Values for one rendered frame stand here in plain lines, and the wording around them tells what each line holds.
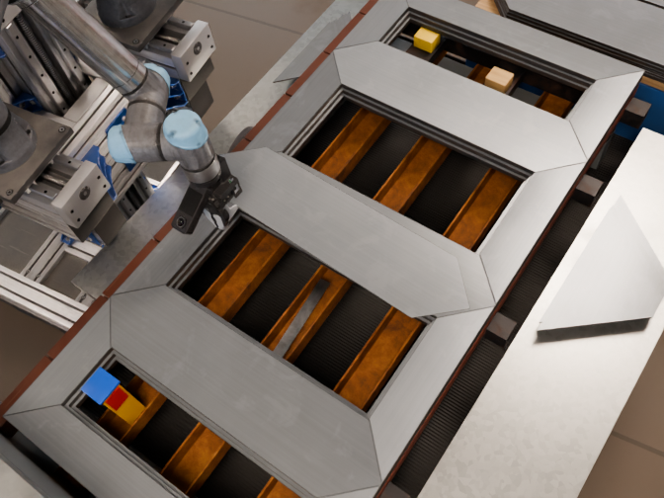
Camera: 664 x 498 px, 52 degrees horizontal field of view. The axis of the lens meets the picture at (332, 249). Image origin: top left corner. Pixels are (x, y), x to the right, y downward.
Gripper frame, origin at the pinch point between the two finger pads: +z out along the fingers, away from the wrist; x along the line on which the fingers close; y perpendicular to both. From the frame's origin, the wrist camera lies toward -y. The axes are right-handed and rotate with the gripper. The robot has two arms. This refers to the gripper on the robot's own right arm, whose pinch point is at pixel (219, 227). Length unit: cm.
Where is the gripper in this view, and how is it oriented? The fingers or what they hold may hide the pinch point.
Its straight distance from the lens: 159.9
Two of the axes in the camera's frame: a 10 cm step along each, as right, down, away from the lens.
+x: -8.1, -4.6, 3.6
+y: 5.7, -7.4, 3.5
